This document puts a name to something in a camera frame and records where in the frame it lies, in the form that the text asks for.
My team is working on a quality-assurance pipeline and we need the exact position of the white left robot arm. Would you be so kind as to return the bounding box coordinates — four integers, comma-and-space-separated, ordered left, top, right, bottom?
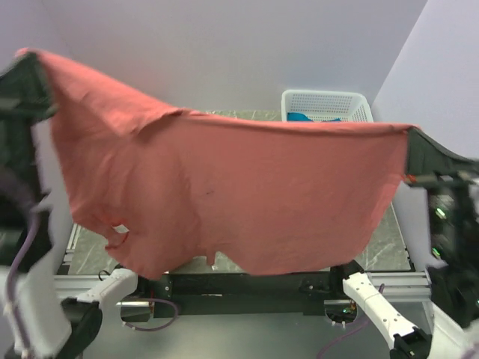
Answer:
1, 52, 150, 358

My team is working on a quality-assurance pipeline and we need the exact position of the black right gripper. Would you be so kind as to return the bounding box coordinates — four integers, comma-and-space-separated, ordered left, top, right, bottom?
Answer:
397, 120, 479, 248

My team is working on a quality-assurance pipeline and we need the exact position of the blue t-shirt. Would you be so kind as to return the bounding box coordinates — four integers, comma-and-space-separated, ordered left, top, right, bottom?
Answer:
286, 112, 341, 123

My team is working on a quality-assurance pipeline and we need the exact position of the aluminium frame rail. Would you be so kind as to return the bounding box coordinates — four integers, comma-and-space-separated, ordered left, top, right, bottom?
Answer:
52, 224, 465, 359

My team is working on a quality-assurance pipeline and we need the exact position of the white plastic basket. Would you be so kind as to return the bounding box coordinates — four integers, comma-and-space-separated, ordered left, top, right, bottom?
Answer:
281, 90, 373, 123

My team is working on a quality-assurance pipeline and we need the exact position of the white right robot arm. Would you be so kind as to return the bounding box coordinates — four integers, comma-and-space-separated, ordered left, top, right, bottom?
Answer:
328, 129, 478, 358

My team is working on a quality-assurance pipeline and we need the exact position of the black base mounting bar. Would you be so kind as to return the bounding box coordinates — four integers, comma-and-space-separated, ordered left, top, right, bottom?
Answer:
137, 261, 362, 316

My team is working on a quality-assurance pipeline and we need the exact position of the salmon pink t-shirt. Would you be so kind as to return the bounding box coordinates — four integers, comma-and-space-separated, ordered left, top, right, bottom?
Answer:
37, 51, 409, 279

